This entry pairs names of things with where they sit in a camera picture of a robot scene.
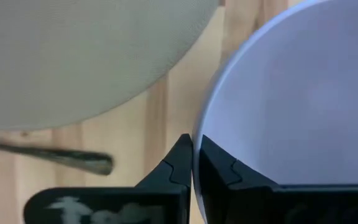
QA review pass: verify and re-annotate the round beige placemat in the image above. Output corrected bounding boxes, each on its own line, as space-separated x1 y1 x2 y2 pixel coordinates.
0 0 220 131

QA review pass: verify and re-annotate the pale lilac bowl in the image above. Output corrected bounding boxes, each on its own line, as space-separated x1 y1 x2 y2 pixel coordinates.
192 0 358 224

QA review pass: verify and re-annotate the black fork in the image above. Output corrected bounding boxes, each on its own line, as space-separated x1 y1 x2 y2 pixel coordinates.
0 140 114 176

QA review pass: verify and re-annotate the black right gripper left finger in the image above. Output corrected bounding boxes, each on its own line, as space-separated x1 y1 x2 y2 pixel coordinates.
23 133 194 224

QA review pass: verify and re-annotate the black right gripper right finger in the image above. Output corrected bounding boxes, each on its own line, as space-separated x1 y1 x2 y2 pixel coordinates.
198 134 358 224

